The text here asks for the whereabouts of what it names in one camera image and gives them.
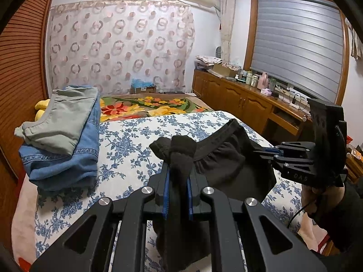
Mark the person's right hand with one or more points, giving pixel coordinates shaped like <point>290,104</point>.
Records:
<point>309,198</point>

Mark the pink tissue box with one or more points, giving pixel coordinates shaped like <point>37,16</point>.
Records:
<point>266,92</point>

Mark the blue floral bed sheet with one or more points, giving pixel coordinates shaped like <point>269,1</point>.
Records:
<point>127,153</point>

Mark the white bottle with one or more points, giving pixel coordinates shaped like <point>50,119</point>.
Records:
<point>255,80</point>
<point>249,78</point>

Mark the wooden louvered wardrobe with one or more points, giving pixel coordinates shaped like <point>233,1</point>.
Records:
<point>25,62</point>

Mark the folded blue jeans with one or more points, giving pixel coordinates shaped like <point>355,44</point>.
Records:
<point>62,164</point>

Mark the white power strip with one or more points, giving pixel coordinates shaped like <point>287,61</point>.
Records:
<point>289,95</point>

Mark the box with blue bag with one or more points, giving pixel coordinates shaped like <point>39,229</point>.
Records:
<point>143,86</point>

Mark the pink blanket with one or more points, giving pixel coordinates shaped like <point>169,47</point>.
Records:
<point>25,226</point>

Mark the pink bottle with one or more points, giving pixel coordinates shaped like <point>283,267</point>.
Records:
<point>263,80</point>

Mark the cardboard box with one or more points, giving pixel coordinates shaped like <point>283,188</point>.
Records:
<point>224,70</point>

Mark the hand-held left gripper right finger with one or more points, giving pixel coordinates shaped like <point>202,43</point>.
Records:
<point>189,195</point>

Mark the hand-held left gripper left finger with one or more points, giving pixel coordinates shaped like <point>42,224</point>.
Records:
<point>166,192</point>

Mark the circle patterned curtain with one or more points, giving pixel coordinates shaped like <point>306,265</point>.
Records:
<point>113,48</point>

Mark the yellow plush toy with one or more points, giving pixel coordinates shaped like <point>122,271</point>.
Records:
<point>41,110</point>

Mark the narrow beige curtain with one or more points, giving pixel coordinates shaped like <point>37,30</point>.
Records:
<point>227,19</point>

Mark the floral patterned cloth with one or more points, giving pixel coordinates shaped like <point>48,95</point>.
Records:
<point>208,59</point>

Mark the hanging beige garment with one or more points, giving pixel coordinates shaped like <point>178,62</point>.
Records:
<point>356,42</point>

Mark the small grey fan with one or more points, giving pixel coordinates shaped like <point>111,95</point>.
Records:
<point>218,52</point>

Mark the black pants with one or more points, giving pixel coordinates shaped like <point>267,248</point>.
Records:
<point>227,164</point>

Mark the person's right forearm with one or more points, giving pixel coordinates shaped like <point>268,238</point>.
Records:
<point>346,218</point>

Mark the wooden side table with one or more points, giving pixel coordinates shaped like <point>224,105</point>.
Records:
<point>354,161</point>

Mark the folded grey-green pants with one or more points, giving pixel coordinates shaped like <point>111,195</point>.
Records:
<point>65,113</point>

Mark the grey window blind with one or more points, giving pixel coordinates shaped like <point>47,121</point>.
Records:
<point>295,42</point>

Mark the wooden cabinet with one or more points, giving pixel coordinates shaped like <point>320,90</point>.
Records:
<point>227,96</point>

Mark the colourful flower blanket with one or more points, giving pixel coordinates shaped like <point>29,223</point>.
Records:
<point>147,107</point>

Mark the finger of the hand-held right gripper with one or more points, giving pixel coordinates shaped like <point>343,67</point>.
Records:
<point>292,161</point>
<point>295,147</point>

